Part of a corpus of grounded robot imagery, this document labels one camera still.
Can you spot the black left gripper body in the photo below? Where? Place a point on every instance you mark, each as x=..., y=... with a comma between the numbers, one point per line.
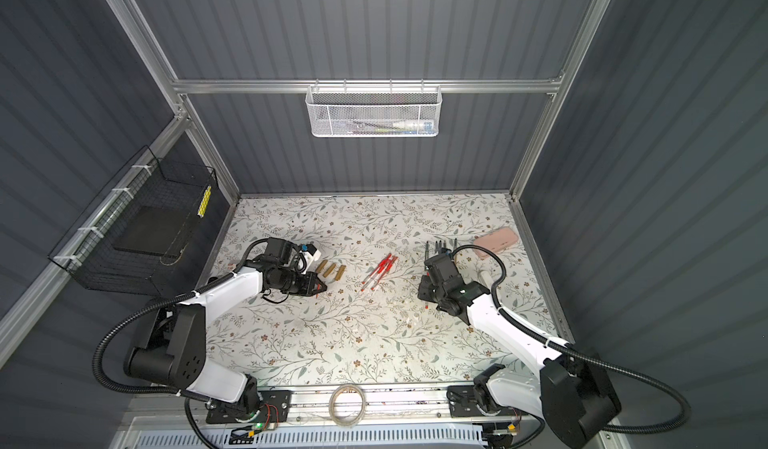
x=303, y=281

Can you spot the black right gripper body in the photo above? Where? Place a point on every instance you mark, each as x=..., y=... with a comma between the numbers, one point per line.
x=439, y=258

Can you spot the red capped pen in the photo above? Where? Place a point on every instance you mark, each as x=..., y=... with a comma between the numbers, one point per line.
x=384, y=274
x=369, y=279

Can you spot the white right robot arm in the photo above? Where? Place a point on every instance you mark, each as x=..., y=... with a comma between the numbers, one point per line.
x=575, y=399

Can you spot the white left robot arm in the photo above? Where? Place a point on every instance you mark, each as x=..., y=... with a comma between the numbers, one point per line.
x=169, y=346

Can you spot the pens in white basket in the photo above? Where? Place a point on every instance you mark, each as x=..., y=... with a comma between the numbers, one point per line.
x=407, y=127

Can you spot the pink glasses case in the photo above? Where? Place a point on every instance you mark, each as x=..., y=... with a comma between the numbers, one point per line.
x=498, y=241

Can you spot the yellow marker in basket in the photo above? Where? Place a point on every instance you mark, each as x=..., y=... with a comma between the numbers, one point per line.
x=204, y=202

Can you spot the black foam pad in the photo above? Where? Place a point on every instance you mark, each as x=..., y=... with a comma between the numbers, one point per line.
x=155, y=231

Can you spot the white vent grille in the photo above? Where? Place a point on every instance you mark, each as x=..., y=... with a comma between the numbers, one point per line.
x=404, y=436

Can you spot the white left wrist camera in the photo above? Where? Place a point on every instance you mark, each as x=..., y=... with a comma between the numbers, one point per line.
x=310, y=254

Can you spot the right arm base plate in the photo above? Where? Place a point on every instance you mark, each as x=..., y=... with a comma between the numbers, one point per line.
x=463, y=402

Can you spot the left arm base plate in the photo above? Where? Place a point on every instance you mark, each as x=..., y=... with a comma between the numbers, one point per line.
x=270, y=406

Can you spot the black wire basket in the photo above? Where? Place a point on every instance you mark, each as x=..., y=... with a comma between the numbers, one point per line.
x=90, y=259

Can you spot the white wire mesh basket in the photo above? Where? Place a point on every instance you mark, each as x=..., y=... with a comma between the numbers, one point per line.
x=330, y=110

